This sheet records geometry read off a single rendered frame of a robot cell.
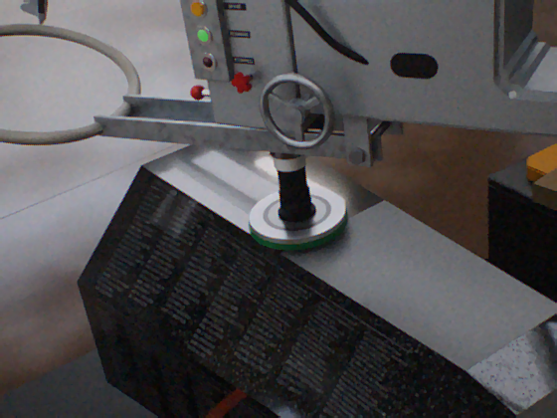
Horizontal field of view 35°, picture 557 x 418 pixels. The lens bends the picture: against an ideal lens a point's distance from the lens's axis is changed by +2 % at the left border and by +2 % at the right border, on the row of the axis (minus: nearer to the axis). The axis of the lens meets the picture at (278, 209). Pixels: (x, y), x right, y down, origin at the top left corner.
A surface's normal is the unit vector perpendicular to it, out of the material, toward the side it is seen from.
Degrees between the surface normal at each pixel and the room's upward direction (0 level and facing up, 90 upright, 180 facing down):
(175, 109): 90
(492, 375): 33
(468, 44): 90
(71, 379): 0
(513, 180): 0
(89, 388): 0
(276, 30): 90
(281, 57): 90
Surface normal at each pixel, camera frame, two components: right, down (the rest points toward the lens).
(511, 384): 0.20, -0.51
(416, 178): -0.13, -0.85
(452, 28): -0.46, 0.51
